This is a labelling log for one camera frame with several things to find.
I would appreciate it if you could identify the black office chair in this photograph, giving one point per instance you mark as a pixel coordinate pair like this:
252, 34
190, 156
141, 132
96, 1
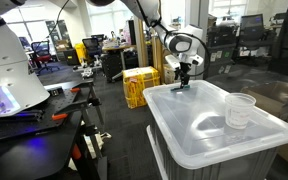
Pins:
252, 35

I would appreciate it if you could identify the green marker pen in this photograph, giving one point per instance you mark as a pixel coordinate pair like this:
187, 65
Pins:
179, 88

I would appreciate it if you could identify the clear plastic cup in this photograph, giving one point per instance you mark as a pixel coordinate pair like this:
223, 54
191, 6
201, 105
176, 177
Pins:
238, 108

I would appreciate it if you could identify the cardboard box by door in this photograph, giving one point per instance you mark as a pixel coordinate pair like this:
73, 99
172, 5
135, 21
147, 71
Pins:
169, 74

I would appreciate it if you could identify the red office chair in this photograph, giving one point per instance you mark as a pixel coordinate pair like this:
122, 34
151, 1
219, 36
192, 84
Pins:
42, 55

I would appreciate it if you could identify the yellow crate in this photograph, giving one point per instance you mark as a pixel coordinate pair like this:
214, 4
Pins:
135, 81

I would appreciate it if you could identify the orange handled clamp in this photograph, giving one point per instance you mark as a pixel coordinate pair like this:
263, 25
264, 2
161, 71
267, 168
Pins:
59, 117

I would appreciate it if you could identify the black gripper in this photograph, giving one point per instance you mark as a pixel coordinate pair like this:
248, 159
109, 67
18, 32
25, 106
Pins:
184, 69

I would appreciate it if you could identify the clear plastic bin lid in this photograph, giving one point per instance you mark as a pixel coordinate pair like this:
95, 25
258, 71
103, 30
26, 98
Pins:
192, 122

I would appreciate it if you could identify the blue mesh office chair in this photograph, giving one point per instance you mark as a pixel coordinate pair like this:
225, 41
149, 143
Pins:
92, 47

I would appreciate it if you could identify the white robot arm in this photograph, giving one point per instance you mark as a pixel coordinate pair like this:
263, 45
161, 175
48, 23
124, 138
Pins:
20, 89

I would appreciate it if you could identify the black work table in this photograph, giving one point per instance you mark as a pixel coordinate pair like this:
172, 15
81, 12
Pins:
46, 154

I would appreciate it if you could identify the grey storage bin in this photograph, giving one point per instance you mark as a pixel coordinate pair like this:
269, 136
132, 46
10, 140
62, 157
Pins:
255, 166

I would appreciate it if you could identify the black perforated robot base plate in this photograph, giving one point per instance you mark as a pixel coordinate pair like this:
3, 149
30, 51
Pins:
38, 119

